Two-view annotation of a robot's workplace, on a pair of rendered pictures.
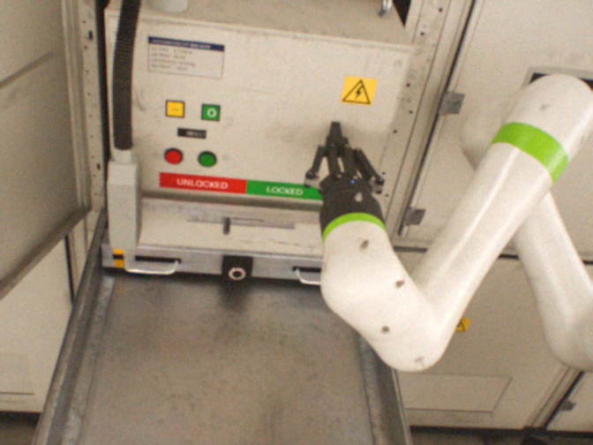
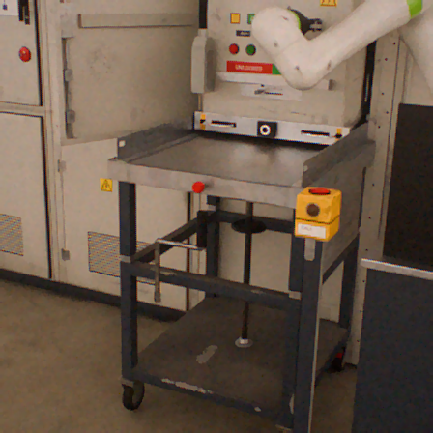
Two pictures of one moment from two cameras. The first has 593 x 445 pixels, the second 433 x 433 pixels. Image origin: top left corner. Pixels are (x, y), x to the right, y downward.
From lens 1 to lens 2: 1.49 m
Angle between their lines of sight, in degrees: 37
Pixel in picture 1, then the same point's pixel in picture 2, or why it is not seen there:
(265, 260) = (283, 124)
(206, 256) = (250, 121)
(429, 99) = not seen: hidden behind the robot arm
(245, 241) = (273, 111)
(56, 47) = (194, 13)
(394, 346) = (283, 58)
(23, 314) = (159, 207)
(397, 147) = (389, 72)
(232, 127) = not seen: hidden behind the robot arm
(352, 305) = (257, 25)
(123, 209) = (198, 64)
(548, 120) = not seen: outside the picture
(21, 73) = (171, 14)
